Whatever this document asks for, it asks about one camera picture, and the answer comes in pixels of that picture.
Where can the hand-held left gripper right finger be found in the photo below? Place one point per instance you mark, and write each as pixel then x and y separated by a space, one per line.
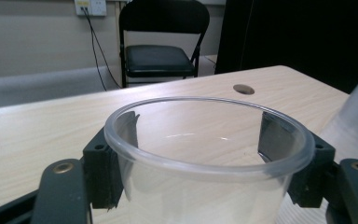
pixel 313 177

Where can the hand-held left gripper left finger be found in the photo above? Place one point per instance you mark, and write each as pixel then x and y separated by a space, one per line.
pixel 101 174

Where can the stack of clear cups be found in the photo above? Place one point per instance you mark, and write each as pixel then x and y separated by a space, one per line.
pixel 357 124

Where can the clear disposable plastic cup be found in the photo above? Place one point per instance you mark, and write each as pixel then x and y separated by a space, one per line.
pixel 199 199

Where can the black folding chair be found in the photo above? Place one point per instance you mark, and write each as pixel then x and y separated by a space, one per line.
pixel 158 60

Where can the dark curtain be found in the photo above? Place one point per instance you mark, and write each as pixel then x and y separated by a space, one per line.
pixel 292 34

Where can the white wall socket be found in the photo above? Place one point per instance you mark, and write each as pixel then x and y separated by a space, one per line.
pixel 94 7

